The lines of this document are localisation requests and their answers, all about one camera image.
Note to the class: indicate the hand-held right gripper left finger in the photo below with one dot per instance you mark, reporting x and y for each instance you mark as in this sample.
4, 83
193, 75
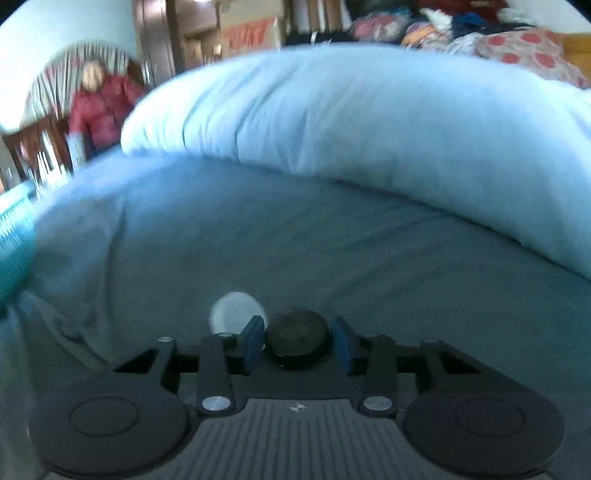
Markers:
253, 344

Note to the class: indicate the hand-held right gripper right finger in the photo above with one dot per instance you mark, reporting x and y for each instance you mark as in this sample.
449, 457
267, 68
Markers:
342, 346

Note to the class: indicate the black bottle cap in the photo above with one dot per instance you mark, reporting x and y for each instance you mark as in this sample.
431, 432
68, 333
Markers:
298, 337

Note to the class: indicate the blue plastic basket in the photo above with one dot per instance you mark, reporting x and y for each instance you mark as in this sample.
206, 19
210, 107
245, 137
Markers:
14, 244

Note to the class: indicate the white bottle cap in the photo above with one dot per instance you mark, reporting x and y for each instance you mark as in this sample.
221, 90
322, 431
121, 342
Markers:
233, 309

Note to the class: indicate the grey blue bed blanket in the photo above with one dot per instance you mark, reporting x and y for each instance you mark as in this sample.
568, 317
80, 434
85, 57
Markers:
277, 240

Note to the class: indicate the light blue duvet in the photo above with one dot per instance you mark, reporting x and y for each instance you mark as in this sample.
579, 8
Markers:
346, 115

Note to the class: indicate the brown wooden chair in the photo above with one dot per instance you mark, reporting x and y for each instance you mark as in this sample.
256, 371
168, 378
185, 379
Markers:
41, 134

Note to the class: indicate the red print cardboard box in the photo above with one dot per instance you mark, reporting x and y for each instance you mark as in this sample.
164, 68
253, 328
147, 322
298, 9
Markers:
251, 37

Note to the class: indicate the dark cloth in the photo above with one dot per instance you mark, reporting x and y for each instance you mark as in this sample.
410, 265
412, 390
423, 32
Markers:
318, 39

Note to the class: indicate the dark wooden door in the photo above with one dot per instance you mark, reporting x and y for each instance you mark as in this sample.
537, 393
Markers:
157, 37

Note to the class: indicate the striped cloth covered armchair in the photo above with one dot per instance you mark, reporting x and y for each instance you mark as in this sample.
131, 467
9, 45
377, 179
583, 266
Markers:
46, 83

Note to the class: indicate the wooden planks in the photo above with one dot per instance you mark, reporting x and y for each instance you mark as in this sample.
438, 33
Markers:
318, 14

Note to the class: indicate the plain cardboard box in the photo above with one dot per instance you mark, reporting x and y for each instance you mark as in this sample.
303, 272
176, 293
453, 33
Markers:
249, 8

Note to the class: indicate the pile of colourful clothes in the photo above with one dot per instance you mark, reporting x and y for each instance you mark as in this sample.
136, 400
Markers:
429, 21

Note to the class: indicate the red dotted floral pillow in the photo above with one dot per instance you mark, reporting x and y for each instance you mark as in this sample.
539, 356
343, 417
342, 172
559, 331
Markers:
526, 53

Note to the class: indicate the wooden headboard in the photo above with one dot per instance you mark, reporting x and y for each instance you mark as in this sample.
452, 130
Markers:
579, 50

